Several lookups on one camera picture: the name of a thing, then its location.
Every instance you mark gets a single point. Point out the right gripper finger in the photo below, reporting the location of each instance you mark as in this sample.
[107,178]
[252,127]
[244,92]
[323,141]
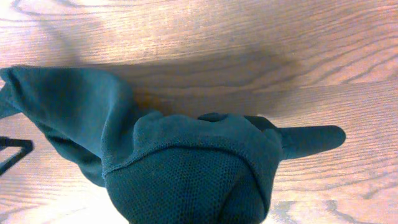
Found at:
[25,148]

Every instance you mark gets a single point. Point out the black t-shirt with white logo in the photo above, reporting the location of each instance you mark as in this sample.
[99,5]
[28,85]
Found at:
[216,168]

